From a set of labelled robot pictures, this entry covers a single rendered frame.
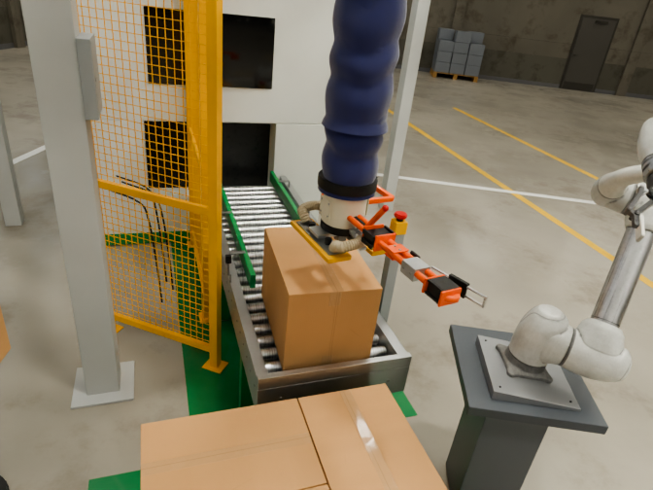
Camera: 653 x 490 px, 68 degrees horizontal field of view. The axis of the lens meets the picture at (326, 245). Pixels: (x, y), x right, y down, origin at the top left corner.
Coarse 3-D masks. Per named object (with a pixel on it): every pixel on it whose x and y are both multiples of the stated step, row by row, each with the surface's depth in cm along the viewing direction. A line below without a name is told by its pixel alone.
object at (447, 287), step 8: (424, 280) 143; (432, 280) 142; (440, 280) 143; (448, 280) 143; (424, 288) 144; (432, 288) 142; (440, 288) 139; (448, 288) 139; (456, 288) 140; (432, 296) 143; (440, 296) 138; (440, 304) 139; (448, 304) 141
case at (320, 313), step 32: (288, 256) 218; (320, 256) 221; (352, 256) 224; (288, 288) 195; (320, 288) 197; (352, 288) 200; (288, 320) 197; (320, 320) 201; (352, 320) 206; (288, 352) 205; (320, 352) 210; (352, 352) 215
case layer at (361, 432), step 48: (384, 384) 210; (144, 432) 175; (192, 432) 178; (240, 432) 180; (288, 432) 182; (336, 432) 184; (384, 432) 187; (144, 480) 159; (192, 480) 161; (240, 480) 162; (288, 480) 164; (336, 480) 166; (384, 480) 168; (432, 480) 170
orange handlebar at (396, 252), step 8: (384, 192) 207; (376, 200) 199; (384, 200) 201; (392, 200) 203; (352, 216) 181; (360, 216) 182; (360, 224) 175; (392, 240) 166; (384, 248) 162; (392, 248) 160; (400, 248) 161; (392, 256) 159; (400, 256) 157; (408, 256) 158; (400, 264) 156; (416, 272) 149; (432, 272) 149; (448, 296) 138; (456, 296) 139
